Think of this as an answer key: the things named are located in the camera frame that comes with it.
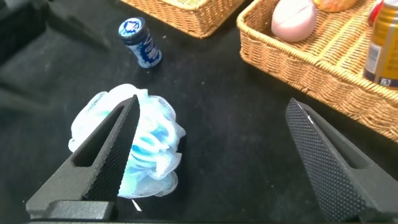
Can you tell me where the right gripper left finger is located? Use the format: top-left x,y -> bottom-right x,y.
25,95 -> 141,218

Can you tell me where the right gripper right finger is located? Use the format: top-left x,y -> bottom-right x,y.
285,98 -> 398,222

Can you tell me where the light blue bath loofah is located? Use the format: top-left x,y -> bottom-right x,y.
68,83 -> 187,200

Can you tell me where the small blue white bottle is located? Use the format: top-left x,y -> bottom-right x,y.
118,16 -> 163,69

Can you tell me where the gold Red Bull can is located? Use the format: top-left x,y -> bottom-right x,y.
363,0 -> 398,91

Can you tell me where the pink peach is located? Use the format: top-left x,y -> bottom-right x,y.
270,0 -> 318,43

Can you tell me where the wicker basket with food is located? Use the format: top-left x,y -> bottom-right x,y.
236,0 -> 398,143

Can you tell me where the empty wicker basket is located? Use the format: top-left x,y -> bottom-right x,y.
119,0 -> 246,40

